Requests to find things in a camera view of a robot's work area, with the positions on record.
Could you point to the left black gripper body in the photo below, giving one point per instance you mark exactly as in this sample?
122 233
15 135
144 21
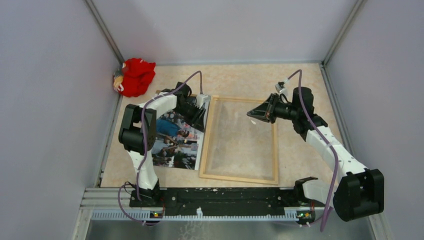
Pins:
190 113

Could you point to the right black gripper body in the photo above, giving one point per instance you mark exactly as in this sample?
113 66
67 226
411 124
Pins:
286 111

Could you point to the printed photo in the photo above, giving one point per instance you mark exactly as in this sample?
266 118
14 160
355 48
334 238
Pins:
177 144

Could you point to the transparent plastic sheet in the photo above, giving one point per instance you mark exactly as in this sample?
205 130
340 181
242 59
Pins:
242 139

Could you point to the wooden picture frame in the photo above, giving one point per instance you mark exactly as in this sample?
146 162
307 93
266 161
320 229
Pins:
238 139

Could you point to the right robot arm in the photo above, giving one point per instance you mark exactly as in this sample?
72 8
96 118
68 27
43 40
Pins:
355 191

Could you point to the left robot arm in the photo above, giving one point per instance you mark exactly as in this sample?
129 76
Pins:
138 132

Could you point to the red crumpled cloth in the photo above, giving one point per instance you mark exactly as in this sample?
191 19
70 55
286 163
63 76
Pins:
133 77

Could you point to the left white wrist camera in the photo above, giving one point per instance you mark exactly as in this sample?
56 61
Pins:
202 99

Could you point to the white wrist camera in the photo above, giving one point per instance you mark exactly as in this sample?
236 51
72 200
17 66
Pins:
202 99
281 89

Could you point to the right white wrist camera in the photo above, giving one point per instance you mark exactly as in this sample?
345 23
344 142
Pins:
281 89

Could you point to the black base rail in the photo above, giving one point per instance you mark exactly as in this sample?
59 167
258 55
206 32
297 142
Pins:
220 201

